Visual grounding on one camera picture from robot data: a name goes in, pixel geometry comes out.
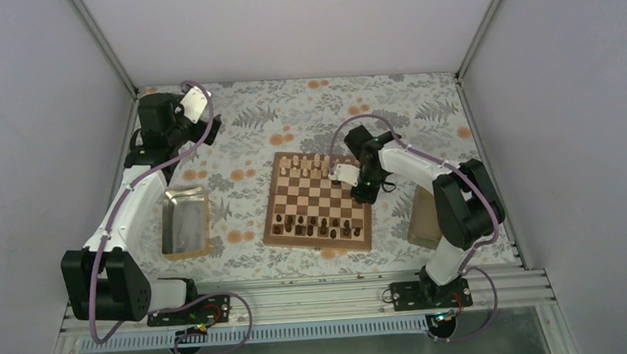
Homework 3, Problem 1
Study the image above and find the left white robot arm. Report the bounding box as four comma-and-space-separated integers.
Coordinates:
60, 86, 220, 323

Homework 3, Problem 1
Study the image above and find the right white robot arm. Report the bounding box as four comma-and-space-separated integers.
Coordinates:
332, 126, 506, 307

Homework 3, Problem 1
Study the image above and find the wooden chess board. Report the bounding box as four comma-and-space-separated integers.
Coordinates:
263, 152, 373, 252

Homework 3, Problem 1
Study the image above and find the floral patterned table mat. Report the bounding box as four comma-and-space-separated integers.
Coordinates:
134, 72, 478, 283

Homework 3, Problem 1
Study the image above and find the left silver metal tray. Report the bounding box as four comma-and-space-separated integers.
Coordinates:
161, 186, 211, 261

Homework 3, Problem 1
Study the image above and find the right gold metal tray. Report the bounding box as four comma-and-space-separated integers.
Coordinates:
407, 185, 442, 249

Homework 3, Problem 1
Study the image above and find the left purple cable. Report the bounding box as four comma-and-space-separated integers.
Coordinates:
71, 78, 232, 348

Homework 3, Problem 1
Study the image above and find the purple cable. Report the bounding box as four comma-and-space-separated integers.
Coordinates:
71, 78, 232, 348
327, 105, 511, 352

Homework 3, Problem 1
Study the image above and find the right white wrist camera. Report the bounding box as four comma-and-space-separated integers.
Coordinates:
328, 163, 360, 187

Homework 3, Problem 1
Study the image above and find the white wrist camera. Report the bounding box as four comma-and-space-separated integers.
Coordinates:
179, 87, 211, 124
328, 163, 360, 187

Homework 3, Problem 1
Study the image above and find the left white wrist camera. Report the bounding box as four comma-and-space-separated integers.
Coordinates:
179, 87, 211, 124

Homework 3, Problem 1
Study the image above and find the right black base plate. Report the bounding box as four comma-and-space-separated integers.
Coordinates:
388, 278, 473, 312

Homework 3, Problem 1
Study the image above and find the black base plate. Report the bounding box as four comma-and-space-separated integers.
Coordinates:
388, 278, 473, 312
147, 295, 230, 327

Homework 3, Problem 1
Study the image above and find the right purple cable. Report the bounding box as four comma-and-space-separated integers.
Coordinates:
327, 105, 511, 352

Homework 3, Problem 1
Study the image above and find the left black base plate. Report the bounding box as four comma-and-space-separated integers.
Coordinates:
147, 295, 230, 327

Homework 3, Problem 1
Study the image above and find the aluminium rail frame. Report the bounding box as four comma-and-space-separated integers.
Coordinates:
56, 260, 556, 341

